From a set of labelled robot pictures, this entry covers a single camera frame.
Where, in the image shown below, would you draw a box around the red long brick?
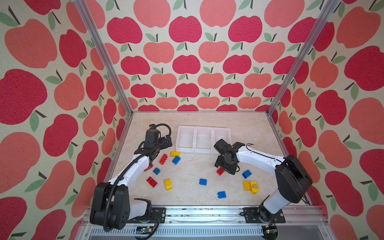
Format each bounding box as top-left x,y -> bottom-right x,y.
159,154 -> 168,165

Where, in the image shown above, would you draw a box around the yellow square brick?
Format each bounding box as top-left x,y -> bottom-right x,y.
243,181 -> 251,191

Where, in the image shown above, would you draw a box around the yellow round printed brick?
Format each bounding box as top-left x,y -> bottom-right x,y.
251,181 -> 260,195

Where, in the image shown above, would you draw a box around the red brick under left arm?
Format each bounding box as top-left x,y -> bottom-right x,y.
144,164 -> 153,172

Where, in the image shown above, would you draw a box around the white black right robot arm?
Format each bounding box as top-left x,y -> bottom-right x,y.
214,139 -> 313,222

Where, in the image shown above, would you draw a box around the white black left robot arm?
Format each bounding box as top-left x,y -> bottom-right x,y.
90,135 -> 173,232

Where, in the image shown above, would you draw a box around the yellow curved brick upper left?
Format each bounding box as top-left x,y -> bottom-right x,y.
170,151 -> 180,157

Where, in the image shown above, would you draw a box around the yellow curved brick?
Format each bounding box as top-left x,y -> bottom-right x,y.
170,151 -> 180,157
164,179 -> 173,191

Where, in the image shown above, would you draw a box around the small blue brick left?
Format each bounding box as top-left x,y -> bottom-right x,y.
153,168 -> 161,175

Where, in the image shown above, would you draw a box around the yellow curved brick lower left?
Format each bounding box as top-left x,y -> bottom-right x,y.
164,179 -> 173,191

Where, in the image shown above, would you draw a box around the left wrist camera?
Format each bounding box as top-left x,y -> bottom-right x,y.
145,124 -> 160,144

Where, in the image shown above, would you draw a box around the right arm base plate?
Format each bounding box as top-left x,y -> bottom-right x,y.
240,207 -> 286,224

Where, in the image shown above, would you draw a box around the black corrugated left cable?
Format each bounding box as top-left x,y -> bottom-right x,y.
102,123 -> 173,240

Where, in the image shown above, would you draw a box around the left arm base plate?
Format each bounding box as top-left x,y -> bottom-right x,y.
128,208 -> 166,224

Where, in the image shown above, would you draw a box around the aluminium front rail frame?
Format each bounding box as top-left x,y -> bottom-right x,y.
73,205 -> 337,240

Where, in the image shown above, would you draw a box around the left aluminium corner post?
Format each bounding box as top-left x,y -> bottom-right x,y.
74,0 -> 133,118

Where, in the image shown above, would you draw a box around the aluminium corner post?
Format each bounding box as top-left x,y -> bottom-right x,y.
266,0 -> 341,118
74,0 -> 133,118

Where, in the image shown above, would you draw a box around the right aluminium corner post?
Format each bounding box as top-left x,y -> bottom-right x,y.
266,0 -> 341,118

